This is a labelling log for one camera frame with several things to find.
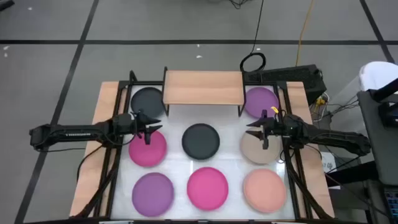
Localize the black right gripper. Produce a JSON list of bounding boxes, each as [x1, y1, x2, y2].
[[245, 109, 301, 150]]

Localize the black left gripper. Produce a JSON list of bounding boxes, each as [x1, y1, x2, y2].
[[111, 109, 164, 146]]

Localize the dark grey plate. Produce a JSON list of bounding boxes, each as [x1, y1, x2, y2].
[[130, 86, 166, 119], [181, 123, 221, 161]]

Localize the beige plate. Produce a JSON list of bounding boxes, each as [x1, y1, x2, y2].
[[239, 127, 282, 165]]

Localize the pink plate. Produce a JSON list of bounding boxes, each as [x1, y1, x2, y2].
[[186, 166, 229, 212], [128, 129, 168, 168]]

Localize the purple plate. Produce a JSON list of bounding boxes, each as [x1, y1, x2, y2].
[[131, 172, 175, 218], [244, 86, 280, 119]]

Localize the peach plate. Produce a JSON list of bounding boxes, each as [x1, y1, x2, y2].
[[243, 168, 287, 214]]

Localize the black computer box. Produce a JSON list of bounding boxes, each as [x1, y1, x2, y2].
[[242, 64, 327, 106]]

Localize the white paper label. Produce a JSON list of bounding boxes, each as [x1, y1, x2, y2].
[[321, 151, 337, 174]]

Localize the black device box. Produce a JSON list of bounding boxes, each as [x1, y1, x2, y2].
[[377, 101, 398, 128]]

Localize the white trash bin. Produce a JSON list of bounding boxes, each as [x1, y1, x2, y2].
[[337, 61, 398, 135]]

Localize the backlit keyboard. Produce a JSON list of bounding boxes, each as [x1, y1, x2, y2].
[[384, 186, 398, 220]]

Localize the black metal table frame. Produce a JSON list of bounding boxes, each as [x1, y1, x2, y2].
[[74, 70, 335, 220]]

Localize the wooden shelf with black frame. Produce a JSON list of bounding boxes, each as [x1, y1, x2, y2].
[[161, 66, 248, 118]]

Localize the yellow hanging cable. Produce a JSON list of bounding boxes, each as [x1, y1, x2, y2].
[[295, 0, 315, 67]]

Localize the black hanging cable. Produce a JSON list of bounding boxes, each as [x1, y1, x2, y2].
[[239, 0, 267, 73]]

